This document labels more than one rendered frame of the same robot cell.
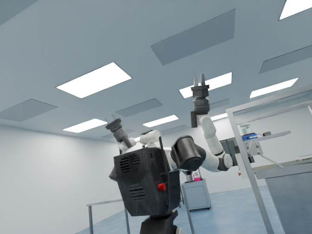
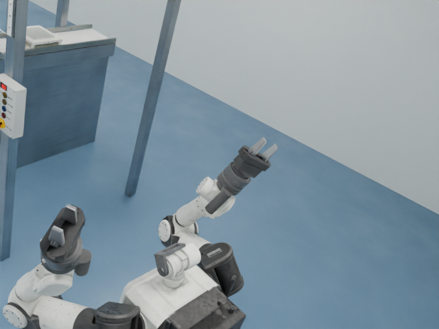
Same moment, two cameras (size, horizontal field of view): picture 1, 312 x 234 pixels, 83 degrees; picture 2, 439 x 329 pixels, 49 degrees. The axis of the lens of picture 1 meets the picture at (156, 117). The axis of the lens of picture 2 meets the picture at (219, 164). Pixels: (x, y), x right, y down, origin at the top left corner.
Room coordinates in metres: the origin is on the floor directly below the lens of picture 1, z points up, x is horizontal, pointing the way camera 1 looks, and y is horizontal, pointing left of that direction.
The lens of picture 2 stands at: (0.94, 1.05, 2.30)
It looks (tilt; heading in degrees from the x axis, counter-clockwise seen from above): 31 degrees down; 273
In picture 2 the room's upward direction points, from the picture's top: 19 degrees clockwise
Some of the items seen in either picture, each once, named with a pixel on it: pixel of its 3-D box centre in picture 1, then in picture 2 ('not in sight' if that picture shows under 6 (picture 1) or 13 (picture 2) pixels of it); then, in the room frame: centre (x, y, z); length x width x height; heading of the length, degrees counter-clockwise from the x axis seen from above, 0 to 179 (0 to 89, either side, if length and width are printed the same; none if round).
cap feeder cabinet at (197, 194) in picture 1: (197, 194); not in sight; (5.66, -0.73, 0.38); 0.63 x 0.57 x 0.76; 72
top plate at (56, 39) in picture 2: (307, 157); (36, 34); (2.55, -1.90, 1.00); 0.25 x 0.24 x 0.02; 158
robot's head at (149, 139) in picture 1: (151, 139); (178, 263); (1.01, 0.05, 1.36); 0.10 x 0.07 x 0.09; 61
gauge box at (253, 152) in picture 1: (252, 148); not in sight; (2.67, -1.29, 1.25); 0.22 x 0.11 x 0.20; 67
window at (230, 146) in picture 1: (232, 152); not in sight; (7.65, -2.87, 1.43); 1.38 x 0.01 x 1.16; 72
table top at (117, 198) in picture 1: (138, 193); not in sight; (3.55, 0.60, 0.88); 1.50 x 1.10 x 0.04; 67
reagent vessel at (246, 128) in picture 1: (246, 128); not in sight; (2.75, -1.35, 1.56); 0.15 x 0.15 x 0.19
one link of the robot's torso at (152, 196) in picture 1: (150, 177); (175, 325); (0.96, 0.09, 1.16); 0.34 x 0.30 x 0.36; 61
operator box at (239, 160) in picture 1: (241, 165); (8, 106); (2.07, -0.83, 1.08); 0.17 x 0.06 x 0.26; 157
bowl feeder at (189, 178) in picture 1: (191, 174); not in sight; (5.73, -0.70, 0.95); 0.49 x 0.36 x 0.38; 72
